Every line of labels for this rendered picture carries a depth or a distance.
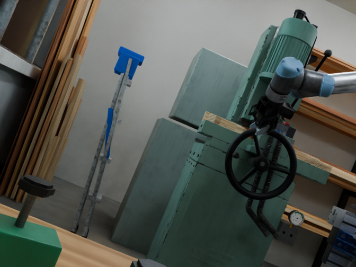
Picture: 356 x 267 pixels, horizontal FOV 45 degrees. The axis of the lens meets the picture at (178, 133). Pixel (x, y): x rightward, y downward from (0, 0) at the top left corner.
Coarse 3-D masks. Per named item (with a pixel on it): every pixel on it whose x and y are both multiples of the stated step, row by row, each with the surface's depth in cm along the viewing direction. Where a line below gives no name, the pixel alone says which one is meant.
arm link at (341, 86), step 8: (352, 72) 155; (336, 80) 152; (344, 80) 152; (352, 80) 153; (336, 88) 153; (344, 88) 153; (352, 88) 154; (296, 96) 156; (304, 96) 152; (312, 96) 155
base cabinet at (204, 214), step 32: (192, 160) 213; (192, 192) 189; (224, 192) 190; (256, 192) 190; (160, 224) 238; (192, 224) 189; (224, 224) 189; (160, 256) 188; (192, 256) 188; (224, 256) 189; (256, 256) 190
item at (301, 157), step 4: (228, 124) 205; (232, 124) 206; (228, 128) 205; (232, 128) 205; (296, 152) 207; (300, 156) 207; (304, 156) 207; (304, 160) 207; (324, 164) 207; (328, 168) 207
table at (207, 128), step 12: (204, 120) 194; (204, 132) 189; (216, 132) 190; (228, 132) 190; (240, 144) 190; (288, 156) 191; (288, 168) 191; (300, 168) 191; (312, 168) 191; (312, 180) 199; (324, 180) 191
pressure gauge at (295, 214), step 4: (292, 212) 184; (296, 212) 184; (300, 212) 184; (288, 216) 187; (292, 216) 184; (296, 216) 184; (300, 216) 185; (292, 220) 184; (296, 220) 184; (300, 220) 185; (292, 224) 186; (296, 224) 184; (300, 224) 184
